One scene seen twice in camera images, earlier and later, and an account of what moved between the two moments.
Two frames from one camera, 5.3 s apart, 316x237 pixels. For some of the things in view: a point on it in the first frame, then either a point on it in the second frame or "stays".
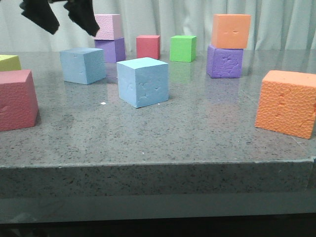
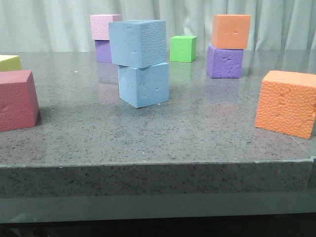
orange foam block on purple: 230,31 stays
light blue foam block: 83,65 → 138,43
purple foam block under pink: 113,50 stays
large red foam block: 19,100 stays
